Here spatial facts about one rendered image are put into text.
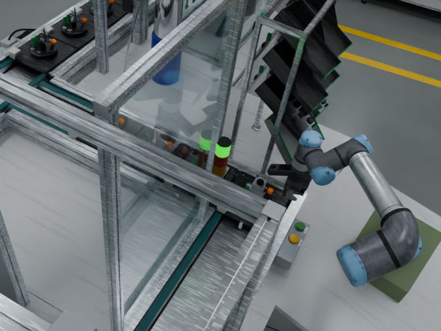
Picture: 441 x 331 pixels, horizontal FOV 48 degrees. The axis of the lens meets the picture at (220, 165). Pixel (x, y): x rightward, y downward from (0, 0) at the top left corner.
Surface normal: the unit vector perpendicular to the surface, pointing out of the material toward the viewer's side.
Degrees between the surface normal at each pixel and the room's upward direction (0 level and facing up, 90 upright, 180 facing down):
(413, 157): 0
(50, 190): 0
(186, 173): 0
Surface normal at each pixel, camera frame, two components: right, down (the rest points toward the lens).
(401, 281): -0.28, -0.14
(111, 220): -0.45, 0.62
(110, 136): 0.13, -0.66
